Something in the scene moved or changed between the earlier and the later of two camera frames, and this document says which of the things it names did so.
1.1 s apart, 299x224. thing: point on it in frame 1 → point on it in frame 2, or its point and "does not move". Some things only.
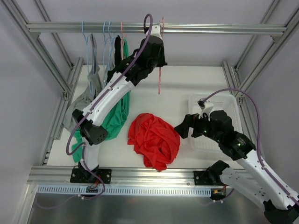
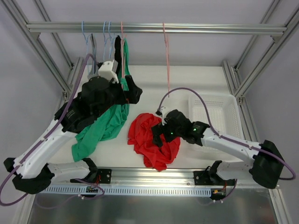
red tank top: x=155 y=139 does not move
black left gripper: x=159 y=55 → x=124 y=92
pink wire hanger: x=160 y=68 → x=167 y=43
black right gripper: x=193 y=126 → x=162 y=130
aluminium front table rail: x=120 y=176 does not move
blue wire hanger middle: x=105 y=40 does not move
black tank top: x=117 y=58 does not move
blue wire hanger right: x=110 y=38 does not move
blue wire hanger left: x=87 y=43 does not move
